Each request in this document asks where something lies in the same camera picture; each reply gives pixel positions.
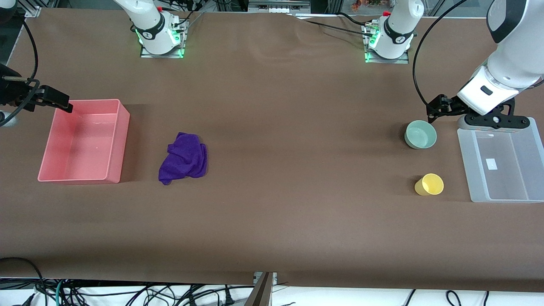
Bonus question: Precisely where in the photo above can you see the light green bowl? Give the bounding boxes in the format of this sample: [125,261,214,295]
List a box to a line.
[405,120,437,150]

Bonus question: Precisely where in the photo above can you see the yellow plastic cup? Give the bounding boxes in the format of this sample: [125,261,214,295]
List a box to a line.
[414,173,445,196]

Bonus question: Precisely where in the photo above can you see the purple cloth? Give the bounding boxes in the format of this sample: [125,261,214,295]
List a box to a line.
[159,132,208,186]

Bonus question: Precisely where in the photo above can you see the pink plastic bin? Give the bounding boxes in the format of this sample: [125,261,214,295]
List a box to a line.
[37,99,130,184]

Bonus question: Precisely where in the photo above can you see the translucent plastic bin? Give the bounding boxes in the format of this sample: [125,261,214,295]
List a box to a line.
[457,116,544,203]

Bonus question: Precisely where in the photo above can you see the white power strip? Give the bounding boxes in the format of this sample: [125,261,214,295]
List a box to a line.
[248,0,312,14]

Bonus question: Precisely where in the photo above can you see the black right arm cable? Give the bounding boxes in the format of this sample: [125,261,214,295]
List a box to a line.
[0,17,41,127]

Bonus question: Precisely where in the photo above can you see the black left camera mount bracket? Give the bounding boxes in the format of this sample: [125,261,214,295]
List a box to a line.
[467,99,531,130]

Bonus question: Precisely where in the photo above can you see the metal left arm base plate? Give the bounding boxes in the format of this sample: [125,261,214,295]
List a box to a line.
[364,21,411,64]

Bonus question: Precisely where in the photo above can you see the aluminium frame profile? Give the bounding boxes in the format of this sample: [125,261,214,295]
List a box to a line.
[23,0,44,18]

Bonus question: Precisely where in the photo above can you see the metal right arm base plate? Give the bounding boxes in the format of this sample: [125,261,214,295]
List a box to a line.
[139,19,188,59]

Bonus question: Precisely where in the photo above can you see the short black table cable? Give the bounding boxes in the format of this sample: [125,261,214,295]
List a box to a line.
[338,12,374,27]

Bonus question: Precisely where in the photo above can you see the long black table cable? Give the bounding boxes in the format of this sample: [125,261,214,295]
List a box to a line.
[293,15,374,38]

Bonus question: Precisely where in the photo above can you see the thick black floor cable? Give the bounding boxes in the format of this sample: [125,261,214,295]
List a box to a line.
[0,257,45,298]

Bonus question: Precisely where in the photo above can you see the tangled black floor cables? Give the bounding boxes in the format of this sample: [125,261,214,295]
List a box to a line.
[21,278,255,306]

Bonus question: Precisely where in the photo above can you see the metal table frame post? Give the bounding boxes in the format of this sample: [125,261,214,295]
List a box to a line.
[246,272,278,306]

